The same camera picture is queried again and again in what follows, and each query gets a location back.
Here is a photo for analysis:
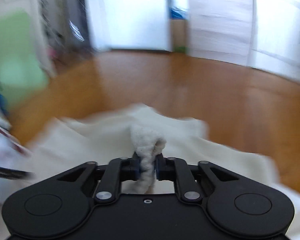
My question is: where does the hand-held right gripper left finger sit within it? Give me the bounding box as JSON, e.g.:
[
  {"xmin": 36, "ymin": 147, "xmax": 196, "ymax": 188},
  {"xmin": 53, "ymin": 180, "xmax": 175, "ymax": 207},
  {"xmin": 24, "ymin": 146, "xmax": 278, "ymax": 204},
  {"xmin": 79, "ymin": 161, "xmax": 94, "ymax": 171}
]
[{"xmin": 57, "ymin": 152, "xmax": 142, "ymax": 204}]

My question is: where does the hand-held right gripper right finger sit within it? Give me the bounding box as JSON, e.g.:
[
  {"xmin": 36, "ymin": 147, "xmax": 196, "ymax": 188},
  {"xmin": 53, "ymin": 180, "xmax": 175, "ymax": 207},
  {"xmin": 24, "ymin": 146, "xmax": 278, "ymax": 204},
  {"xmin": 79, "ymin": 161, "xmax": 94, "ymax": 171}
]
[{"xmin": 155, "ymin": 153, "xmax": 240, "ymax": 203}]

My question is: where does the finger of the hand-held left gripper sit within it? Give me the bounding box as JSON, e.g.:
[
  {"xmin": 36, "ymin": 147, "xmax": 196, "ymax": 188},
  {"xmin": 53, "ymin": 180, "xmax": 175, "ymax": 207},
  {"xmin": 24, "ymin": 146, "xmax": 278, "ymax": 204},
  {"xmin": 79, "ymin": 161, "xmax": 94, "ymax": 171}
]
[{"xmin": 0, "ymin": 165, "xmax": 36, "ymax": 180}]

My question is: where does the white fleece garment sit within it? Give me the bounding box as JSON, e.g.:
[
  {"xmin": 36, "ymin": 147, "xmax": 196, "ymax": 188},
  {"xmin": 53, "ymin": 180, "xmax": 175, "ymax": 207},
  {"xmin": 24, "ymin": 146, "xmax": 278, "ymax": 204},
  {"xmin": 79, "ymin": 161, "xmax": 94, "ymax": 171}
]
[{"xmin": 27, "ymin": 102, "xmax": 300, "ymax": 240}]

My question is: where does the cardboard box with blue label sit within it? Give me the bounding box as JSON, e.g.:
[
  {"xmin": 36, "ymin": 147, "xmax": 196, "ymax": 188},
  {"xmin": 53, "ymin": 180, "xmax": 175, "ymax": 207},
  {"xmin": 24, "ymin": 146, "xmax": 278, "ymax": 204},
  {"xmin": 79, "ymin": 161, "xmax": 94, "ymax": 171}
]
[{"xmin": 168, "ymin": 4, "xmax": 190, "ymax": 48}]

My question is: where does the white door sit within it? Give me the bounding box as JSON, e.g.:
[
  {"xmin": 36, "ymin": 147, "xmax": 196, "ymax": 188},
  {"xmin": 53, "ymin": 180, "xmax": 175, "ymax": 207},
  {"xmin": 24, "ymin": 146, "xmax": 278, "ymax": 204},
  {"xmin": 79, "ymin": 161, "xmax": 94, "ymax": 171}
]
[{"xmin": 84, "ymin": 0, "xmax": 172, "ymax": 53}]

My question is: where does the dark glass door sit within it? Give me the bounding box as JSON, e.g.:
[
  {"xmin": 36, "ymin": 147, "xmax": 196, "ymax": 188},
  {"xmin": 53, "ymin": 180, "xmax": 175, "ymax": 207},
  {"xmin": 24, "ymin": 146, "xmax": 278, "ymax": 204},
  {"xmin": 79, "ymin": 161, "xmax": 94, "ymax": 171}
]
[{"xmin": 39, "ymin": 0, "xmax": 90, "ymax": 54}]

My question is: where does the light wood wardrobe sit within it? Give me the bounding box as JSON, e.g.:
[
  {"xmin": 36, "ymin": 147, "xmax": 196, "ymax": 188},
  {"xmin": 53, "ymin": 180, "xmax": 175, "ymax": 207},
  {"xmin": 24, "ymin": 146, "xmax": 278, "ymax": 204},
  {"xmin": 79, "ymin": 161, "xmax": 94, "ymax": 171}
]
[{"xmin": 251, "ymin": 0, "xmax": 300, "ymax": 84}]

